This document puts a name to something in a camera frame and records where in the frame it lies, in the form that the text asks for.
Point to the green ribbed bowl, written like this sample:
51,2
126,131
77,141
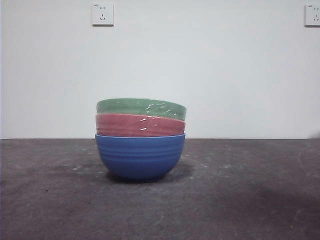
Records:
125,107

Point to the blue ribbed bowl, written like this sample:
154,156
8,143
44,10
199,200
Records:
140,157

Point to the red ribbed bowl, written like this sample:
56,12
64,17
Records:
120,126

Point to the white wall socket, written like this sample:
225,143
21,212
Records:
102,14
312,15

